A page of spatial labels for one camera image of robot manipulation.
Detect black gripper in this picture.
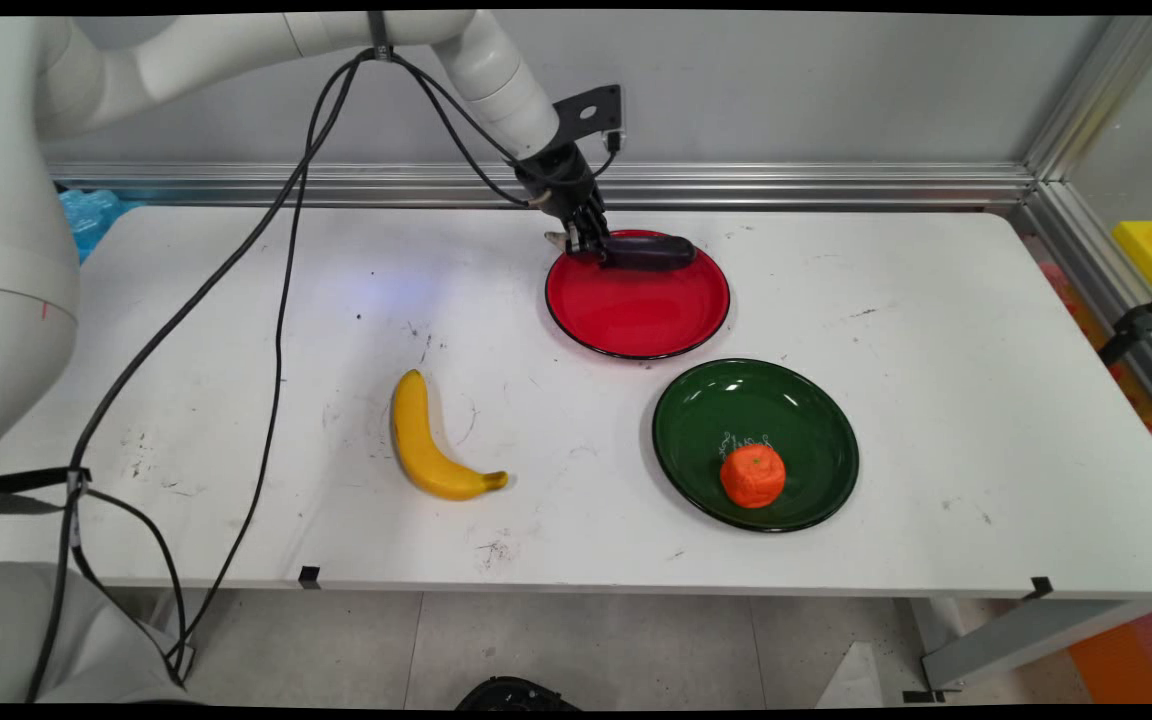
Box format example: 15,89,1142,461
513,142,614,265

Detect purple eggplant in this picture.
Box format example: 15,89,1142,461
545,229,698,273

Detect red round plate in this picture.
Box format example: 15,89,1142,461
544,229,733,362

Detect dark green round plate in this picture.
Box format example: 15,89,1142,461
650,358,861,534

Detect yellow banana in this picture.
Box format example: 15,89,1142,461
391,369,510,502

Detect orange mandarin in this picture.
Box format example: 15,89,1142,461
719,444,788,510

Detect black round object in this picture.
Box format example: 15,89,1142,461
454,676,583,712

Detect blue foam mat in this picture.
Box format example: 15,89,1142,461
58,188,142,263

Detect white table leg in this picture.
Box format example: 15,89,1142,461
148,588,209,683

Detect grey table leg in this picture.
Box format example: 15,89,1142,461
920,598,1152,693

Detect orange box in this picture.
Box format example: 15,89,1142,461
1066,600,1152,705

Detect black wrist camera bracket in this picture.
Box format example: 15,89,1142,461
552,84,628,153

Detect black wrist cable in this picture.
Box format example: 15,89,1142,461
376,48,549,209

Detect horizontal aluminium frame rail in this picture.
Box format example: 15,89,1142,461
48,160,1039,212

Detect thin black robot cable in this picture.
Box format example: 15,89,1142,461
164,55,377,686

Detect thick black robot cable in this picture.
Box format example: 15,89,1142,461
26,48,377,703

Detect aluminium side frame rail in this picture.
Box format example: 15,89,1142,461
1020,180,1152,446

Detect aluminium frame post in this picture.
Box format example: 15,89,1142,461
1022,15,1152,183

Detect black cable strap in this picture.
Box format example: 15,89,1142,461
0,466,94,517

